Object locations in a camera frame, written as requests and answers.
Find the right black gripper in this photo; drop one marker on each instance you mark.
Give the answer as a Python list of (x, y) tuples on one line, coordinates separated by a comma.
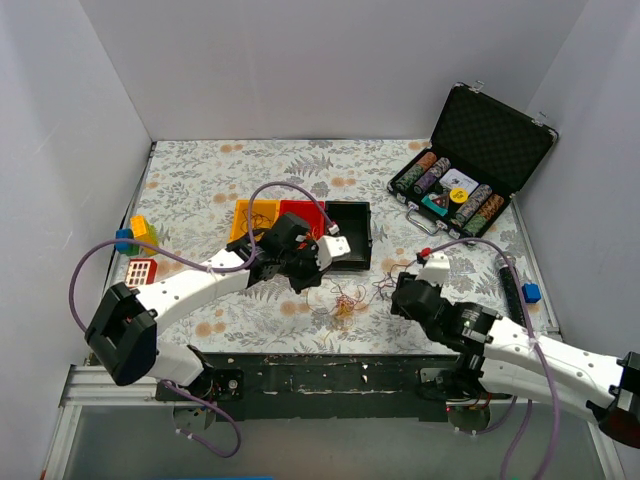
[(406, 296)]

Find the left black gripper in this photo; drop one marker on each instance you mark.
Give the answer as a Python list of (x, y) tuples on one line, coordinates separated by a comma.
[(304, 270)]

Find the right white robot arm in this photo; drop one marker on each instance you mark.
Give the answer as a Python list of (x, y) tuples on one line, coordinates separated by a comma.
[(498, 355)]

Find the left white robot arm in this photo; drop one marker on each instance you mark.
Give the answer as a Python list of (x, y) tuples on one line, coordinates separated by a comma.
[(124, 332)]

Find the red plastic bin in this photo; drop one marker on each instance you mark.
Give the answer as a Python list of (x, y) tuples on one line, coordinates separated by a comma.
[(307, 211)]

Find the yellow plastic bin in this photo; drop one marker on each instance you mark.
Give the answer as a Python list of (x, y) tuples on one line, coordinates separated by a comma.
[(261, 215)]

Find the black plastic bin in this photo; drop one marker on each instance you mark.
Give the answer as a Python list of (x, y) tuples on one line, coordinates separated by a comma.
[(354, 222)]

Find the black microphone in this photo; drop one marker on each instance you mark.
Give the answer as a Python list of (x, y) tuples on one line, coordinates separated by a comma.
[(504, 264)]

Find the blue toy block right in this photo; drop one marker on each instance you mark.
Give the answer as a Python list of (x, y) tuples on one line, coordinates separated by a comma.
[(531, 293)]

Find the yellow dealer chip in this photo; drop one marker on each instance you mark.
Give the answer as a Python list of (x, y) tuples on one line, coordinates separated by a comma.
[(458, 195)]

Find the floral table mat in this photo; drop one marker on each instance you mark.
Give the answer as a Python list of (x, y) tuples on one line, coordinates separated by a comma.
[(188, 190)]

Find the green toy brick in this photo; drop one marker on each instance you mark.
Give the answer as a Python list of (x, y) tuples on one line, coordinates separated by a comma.
[(151, 235)]

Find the yellow toy brick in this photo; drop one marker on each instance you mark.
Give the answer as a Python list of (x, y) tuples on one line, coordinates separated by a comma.
[(138, 225)]

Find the red white toy block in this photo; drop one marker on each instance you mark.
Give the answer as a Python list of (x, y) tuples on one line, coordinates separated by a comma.
[(140, 271)]

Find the black poker chip case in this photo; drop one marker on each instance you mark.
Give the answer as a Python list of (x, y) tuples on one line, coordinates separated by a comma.
[(482, 145)]

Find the blue toy brick left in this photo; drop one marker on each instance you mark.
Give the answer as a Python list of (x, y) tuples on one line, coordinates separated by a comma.
[(123, 246)]

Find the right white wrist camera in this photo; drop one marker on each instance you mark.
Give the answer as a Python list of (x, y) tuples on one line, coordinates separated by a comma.
[(435, 267)]

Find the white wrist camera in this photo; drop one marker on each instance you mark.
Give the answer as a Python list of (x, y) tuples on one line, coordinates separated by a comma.
[(435, 267), (330, 249)]

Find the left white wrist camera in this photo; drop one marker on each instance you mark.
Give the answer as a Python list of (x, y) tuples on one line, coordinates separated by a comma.
[(330, 249)]

